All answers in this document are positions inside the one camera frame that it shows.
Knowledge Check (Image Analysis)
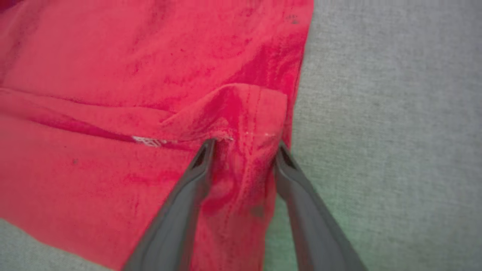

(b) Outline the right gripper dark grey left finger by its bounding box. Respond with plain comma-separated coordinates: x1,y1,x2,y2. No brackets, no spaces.
122,139,216,271

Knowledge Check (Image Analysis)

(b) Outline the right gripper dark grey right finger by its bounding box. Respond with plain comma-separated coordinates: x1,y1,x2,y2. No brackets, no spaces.
274,141,368,271

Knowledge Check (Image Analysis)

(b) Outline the red garment with white trim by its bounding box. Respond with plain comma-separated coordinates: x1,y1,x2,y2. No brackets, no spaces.
0,0,314,271

